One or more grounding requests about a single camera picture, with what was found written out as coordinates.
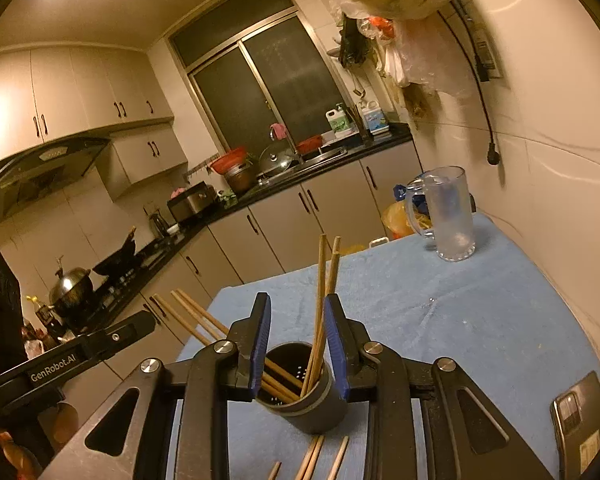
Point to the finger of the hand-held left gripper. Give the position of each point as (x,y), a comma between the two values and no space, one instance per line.
(122,332)

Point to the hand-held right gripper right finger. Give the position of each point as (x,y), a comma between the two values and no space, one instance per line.
(336,350)

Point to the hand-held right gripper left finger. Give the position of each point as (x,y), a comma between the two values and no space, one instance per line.
(260,350)

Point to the long wooden chopstick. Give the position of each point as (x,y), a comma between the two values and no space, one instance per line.
(322,270)
(179,317)
(199,315)
(207,311)
(334,270)

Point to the dark grey perforated utensil holder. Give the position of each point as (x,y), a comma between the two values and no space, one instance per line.
(310,417)

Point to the dark sauce bottles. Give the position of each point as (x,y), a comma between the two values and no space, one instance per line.
(44,322)

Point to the steel pot with lid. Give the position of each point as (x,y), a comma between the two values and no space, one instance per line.
(72,287)

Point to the black wok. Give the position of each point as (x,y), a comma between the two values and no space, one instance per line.
(117,262)

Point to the metal kettle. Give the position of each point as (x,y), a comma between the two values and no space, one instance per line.
(157,225)

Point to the blue tablecloth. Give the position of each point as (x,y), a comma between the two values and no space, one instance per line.
(455,320)

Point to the beige lower kitchen cabinets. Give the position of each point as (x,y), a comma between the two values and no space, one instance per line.
(280,220)

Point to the beige kitchen cabinets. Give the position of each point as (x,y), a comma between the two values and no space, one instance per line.
(79,90)
(280,220)

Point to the orange plastic bag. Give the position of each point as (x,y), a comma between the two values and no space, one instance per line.
(397,222)

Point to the silver box appliance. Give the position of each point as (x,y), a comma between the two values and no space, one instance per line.
(192,205)

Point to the dark cooking pot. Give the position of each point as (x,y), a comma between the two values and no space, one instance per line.
(240,180)

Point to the clear glass mug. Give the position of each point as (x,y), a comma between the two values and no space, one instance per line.
(450,220)

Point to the dark range hood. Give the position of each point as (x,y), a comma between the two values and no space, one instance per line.
(44,170)

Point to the glass pot lid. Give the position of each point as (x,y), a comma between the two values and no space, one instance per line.
(277,160)

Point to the red plastic basin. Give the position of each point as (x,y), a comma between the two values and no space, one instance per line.
(228,160)

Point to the metal kitchen faucet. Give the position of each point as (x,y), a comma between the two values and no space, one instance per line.
(292,147)

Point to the small red basin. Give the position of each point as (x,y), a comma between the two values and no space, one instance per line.
(310,145)

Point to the black kitchen countertop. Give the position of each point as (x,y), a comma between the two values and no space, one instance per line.
(375,139)

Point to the pink cloth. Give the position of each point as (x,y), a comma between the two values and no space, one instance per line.
(279,131)

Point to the white green-label detergent bottle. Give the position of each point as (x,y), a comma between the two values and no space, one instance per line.
(338,122)

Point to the white blue-label bottle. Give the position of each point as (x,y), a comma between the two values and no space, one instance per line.
(375,117)

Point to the beige upper kitchen cabinets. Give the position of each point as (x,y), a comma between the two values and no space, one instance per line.
(79,90)

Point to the dark smartphone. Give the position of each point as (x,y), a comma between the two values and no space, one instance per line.
(580,425)

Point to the kitchen window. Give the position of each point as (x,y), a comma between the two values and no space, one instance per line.
(260,80)

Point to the wall power socket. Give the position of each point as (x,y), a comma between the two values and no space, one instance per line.
(486,52)

